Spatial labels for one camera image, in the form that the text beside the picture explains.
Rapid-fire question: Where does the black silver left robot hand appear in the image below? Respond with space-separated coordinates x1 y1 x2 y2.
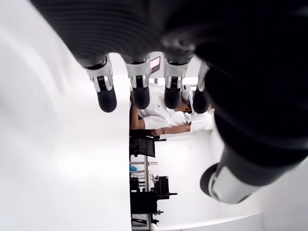
28 0 308 205

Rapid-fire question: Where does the monitor screen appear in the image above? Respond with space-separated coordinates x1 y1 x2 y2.
149 56 162 78

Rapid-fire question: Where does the seated person in white shirt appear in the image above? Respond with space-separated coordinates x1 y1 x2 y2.
129 83 213 137

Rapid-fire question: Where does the black chair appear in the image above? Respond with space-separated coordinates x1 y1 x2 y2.
129 136 167 159

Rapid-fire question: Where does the black equipment rack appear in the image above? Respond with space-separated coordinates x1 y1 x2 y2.
129 175 179 215

